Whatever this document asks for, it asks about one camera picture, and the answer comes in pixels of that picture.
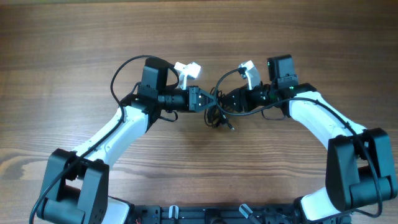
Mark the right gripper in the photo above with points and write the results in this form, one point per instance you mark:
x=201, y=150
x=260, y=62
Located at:
x=241, y=95

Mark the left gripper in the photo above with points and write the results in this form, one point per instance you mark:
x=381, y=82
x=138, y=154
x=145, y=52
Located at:
x=193, y=99

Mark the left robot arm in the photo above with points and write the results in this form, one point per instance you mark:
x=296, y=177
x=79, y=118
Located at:
x=75, y=188

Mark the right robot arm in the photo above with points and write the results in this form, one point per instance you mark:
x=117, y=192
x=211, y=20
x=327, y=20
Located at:
x=359, y=166

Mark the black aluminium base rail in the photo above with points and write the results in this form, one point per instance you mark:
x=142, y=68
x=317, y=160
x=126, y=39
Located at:
x=281, y=213

